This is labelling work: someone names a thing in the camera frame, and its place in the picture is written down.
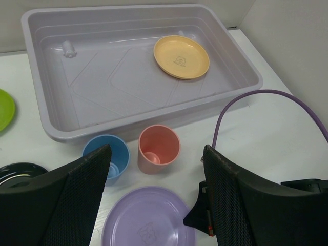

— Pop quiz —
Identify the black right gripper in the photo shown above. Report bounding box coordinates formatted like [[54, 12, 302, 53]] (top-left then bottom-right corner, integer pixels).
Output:
[[280, 179, 328, 192]]

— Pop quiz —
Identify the yellow plate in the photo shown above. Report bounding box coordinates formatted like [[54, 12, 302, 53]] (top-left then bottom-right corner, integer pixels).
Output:
[[153, 35, 210, 80]]

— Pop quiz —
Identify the purple plate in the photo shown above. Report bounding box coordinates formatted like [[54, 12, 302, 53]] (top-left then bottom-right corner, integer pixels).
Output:
[[101, 186, 196, 245]]

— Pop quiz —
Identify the green plate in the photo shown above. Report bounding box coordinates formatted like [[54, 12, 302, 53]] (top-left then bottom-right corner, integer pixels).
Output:
[[1, 89, 16, 136]]

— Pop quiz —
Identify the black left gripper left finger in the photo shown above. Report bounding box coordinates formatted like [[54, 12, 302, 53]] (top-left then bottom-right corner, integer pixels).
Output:
[[1, 144, 112, 245]]

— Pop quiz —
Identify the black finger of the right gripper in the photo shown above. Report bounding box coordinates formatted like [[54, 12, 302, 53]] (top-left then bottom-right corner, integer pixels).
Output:
[[183, 181, 214, 237]]

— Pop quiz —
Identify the black plate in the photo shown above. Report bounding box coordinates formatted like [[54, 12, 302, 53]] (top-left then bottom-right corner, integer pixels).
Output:
[[1, 162, 48, 188]]

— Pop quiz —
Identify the lavender plastic bin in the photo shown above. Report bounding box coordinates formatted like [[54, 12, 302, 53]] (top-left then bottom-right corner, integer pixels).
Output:
[[21, 4, 263, 142]]

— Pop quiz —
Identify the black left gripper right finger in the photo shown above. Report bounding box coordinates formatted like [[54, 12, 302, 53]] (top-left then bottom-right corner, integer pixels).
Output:
[[203, 145, 327, 245]]

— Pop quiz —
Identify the pink cup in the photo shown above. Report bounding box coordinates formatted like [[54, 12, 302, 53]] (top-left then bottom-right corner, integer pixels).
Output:
[[137, 125, 181, 175]]

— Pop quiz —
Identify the blue cup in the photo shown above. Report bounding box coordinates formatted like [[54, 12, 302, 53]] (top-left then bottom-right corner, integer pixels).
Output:
[[82, 134, 130, 186]]

